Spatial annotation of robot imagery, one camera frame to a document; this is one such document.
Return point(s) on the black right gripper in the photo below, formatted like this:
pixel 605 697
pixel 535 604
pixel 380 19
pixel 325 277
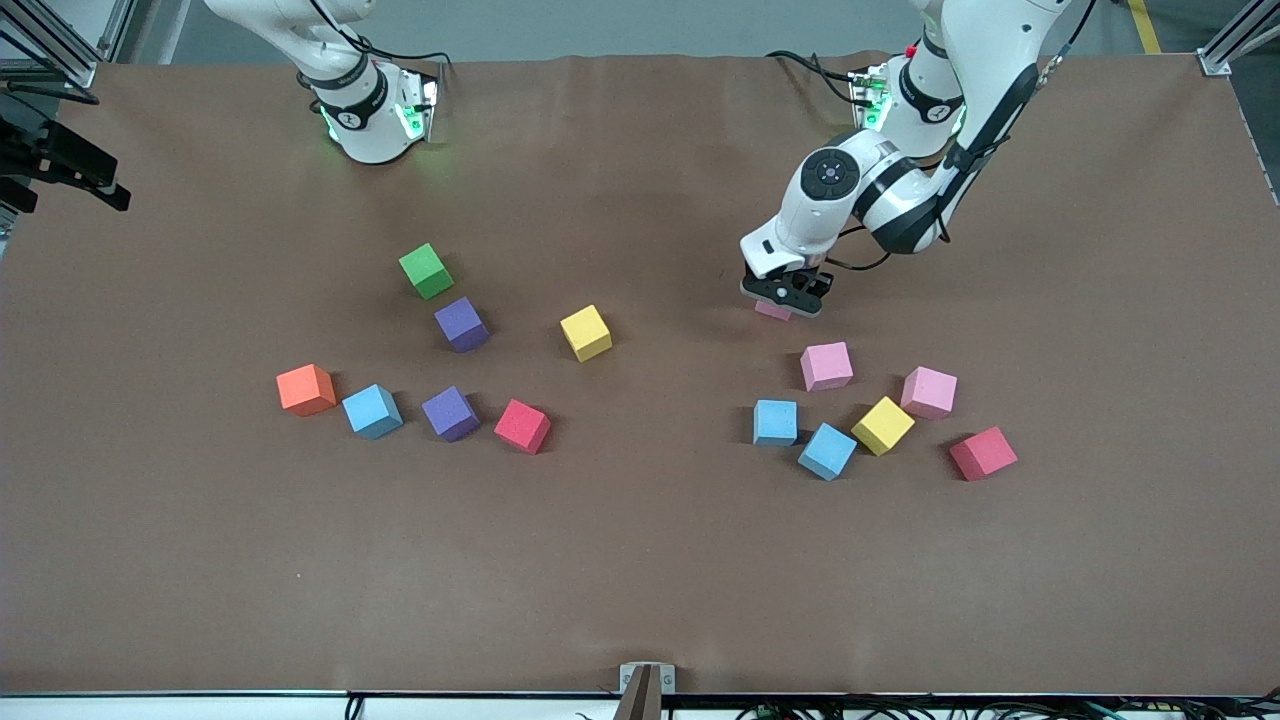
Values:
pixel 42 158

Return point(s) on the pink foam cube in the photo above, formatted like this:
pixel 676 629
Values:
pixel 826 366
pixel 928 392
pixel 772 313

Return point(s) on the blue foam cube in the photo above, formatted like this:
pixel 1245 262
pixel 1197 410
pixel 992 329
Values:
pixel 775 422
pixel 827 451
pixel 372 412

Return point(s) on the yellow foam cube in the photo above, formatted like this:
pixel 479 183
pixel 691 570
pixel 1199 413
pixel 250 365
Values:
pixel 882 426
pixel 586 333

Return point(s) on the purple foam cube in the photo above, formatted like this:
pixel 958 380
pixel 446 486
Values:
pixel 461 324
pixel 450 414

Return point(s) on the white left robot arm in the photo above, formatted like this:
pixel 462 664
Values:
pixel 980 50

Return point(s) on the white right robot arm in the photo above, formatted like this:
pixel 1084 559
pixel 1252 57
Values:
pixel 365 130

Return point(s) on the metal connector box green light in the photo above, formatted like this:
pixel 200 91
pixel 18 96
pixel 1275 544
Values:
pixel 868 100
pixel 418 105

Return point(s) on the red foam cube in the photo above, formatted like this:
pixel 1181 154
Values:
pixel 522 427
pixel 982 453

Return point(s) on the orange foam cube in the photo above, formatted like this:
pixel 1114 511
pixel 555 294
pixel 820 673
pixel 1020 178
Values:
pixel 305 390

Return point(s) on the brown table mat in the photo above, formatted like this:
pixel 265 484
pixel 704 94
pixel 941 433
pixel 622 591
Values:
pixel 640 560

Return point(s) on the green foam cube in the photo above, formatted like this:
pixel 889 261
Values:
pixel 426 272

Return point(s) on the aluminium frame profile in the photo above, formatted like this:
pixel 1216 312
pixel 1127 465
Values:
pixel 78 70
pixel 1215 62

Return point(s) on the grey metal camera bracket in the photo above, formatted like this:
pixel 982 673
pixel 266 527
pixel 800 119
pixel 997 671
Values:
pixel 645 690

